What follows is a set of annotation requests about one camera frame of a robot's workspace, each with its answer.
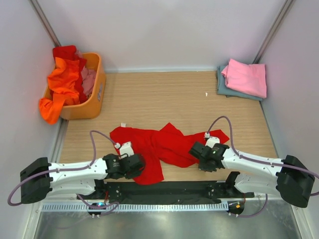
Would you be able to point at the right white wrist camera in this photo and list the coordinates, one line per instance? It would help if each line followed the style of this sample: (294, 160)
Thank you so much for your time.
(210, 140)

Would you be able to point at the white slotted cable duct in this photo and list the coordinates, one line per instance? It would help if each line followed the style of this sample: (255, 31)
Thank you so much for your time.
(81, 207)

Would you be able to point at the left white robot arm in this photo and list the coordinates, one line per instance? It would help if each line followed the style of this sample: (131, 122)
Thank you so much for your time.
(42, 179)

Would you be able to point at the folded grey-blue t-shirt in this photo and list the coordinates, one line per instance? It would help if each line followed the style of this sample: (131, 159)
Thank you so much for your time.
(223, 90)

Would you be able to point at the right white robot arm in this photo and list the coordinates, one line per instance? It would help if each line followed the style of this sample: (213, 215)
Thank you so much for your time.
(287, 178)

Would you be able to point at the red t-shirt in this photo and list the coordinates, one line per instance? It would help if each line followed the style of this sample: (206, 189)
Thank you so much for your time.
(167, 145)

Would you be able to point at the dusty pink shirt in basket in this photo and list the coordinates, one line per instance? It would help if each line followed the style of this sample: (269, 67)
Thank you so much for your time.
(86, 80)

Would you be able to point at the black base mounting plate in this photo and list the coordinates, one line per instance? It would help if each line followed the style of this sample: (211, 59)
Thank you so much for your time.
(173, 193)

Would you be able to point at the left aluminium frame post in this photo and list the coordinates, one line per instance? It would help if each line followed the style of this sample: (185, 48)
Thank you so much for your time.
(45, 23)

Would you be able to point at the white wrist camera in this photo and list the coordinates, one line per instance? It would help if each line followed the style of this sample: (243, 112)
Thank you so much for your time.
(125, 149)
(210, 140)

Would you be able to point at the aluminium frame post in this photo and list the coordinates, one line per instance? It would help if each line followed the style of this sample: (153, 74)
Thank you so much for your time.
(45, 23)
(279, 19)

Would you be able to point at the folded pink t-shirt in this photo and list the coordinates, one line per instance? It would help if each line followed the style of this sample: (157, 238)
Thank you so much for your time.
(246, 78)

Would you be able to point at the right aluminium frame post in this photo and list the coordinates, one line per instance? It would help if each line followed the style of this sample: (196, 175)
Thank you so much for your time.
(279, 19)

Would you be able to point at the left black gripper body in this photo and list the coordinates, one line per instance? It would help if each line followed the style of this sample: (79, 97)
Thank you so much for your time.
(131, 174)

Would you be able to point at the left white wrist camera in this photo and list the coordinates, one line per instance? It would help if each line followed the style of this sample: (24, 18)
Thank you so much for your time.
(125, 149)

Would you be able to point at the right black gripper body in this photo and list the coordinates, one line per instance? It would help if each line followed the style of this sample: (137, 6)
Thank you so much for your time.
(203, 166)

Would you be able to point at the dark red shirt in basket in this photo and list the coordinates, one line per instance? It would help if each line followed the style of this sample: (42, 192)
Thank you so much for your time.
(71, 53)

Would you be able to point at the orange t-shirt in basket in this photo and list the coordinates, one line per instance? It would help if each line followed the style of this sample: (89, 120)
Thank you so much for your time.
(62, 83)

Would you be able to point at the orange plastic laundry basket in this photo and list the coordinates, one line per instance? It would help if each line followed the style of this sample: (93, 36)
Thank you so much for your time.
(92, 107)

